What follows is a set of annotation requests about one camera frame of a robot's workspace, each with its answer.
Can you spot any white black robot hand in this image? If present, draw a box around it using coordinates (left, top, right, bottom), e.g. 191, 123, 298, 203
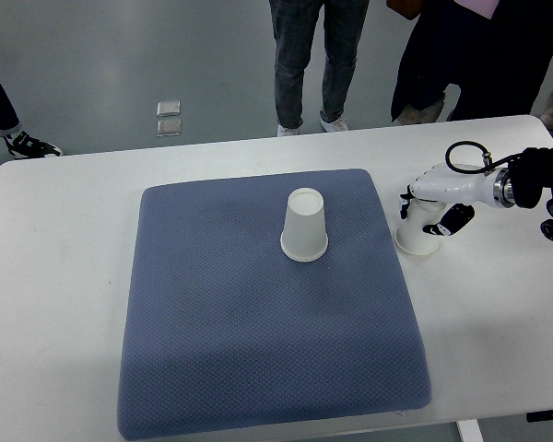
400, 164, 514, 237

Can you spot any white paper cup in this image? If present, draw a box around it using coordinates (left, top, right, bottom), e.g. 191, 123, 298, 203
280, 188, 328, 262
394, 198, 446, 256

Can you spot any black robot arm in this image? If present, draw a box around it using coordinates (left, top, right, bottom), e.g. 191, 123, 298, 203
508, 147, 553, 241

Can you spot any person in dark clothes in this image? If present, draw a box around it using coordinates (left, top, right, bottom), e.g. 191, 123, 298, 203
391, 1, 553, 124

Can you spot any person in grey jeans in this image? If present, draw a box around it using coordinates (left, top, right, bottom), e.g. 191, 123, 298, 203
267, 0, 370, 138

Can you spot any white table leg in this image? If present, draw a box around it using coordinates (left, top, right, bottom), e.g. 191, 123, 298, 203
456, 419, 484, 442

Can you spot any black table control panel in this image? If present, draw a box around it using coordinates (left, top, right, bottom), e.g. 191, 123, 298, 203
526, 410, 553, 423

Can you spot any blue textured cushion mat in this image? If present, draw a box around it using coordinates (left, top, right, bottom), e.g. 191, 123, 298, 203
117, 169, 431, 440

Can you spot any lower metal floor plate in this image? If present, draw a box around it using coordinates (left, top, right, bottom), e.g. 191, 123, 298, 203
157, 118, 182, 137

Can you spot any metal floor plate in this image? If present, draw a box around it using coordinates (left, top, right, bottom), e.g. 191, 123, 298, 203
157, 118, 182, 137
157, 100, 181, 117

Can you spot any upper metal floor plate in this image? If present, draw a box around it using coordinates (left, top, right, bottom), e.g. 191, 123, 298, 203
157, 100, 181, 117

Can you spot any person at left edge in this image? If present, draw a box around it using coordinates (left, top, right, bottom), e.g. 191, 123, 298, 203
0, 83, 64, 159

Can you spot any black corrugated cable loop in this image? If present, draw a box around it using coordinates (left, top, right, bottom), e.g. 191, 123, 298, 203
444, 141, 524, 175

